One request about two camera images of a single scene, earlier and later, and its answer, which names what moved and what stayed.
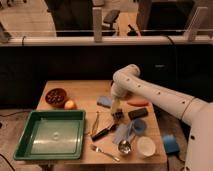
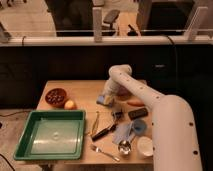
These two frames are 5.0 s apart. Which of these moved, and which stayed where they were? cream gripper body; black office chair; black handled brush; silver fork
Moved: cream gripper body
Stayed: silver fork; black handled brush; black office chair
